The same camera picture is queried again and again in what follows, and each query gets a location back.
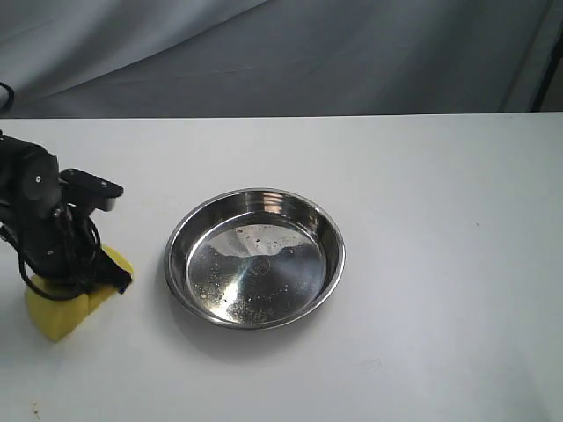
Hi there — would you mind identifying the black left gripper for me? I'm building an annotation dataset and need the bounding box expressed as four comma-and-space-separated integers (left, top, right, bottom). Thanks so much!
1, 203, 134, 293

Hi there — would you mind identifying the yellow sponge block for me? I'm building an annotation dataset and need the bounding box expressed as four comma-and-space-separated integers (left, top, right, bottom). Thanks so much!
22, 245, 136, 343

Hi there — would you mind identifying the round stainless steel dish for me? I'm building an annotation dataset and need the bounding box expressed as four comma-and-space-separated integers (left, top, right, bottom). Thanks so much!
163, 188, 347, 331

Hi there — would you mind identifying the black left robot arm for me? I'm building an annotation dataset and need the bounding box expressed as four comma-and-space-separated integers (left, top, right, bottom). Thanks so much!
1, 135, 132, 301

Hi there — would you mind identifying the grey backdrop cloth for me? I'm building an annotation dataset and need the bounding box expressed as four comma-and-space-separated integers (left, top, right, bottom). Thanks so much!
1, 1, 562, 118

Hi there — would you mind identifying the black stand pole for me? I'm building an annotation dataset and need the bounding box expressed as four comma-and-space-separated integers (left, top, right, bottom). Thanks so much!
530, 28, 562, 113

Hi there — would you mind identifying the black cable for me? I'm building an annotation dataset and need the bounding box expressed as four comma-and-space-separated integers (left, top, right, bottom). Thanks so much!
0, 81, 133, 302

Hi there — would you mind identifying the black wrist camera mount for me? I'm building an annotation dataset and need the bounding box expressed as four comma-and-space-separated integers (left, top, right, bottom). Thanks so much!
60, 169, 124, 214

